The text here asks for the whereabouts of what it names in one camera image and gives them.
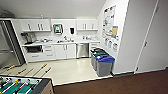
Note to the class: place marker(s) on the stainless steel dishwasher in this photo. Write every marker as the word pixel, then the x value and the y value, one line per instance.
pixel 82 50

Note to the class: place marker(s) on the narrow white drawer unit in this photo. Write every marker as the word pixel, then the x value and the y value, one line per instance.
pixel 94 44

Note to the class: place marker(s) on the bin with black lid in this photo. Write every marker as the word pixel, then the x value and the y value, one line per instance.
pixel 95 49

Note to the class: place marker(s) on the blue recycling bin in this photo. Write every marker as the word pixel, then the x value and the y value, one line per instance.
pixel 98 52

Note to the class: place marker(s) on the white under-sink cabinet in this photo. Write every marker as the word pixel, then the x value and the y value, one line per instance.
pixel 65 51

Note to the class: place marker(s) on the stainless steel sink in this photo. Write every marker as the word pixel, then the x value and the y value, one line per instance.
pixel 65 41

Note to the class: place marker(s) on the chrome sink faucet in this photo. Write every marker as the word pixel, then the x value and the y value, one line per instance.
pixel 65 38

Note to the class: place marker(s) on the grey bin with blue lid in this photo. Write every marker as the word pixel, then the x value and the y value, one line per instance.
pixel 105 66

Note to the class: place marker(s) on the wide white drawer unit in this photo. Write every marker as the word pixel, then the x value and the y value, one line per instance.
pixel 48 53

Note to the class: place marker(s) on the black built-in microwave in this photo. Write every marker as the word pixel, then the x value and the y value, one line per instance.
pixel 34 49

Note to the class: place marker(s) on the white room door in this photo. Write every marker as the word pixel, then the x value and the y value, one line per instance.
pixel 155 36

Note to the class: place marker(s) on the green foosball table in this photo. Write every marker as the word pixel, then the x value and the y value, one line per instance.
pixel 20 86

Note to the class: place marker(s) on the stainless steel refrigerator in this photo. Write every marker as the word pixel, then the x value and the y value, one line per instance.
pixel 8 43

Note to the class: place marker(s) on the small blue wall notice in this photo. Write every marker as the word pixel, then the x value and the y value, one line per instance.
pixel 109 43

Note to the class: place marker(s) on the white two-door wall cabinet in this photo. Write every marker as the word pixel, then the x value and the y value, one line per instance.
pixel 33 25

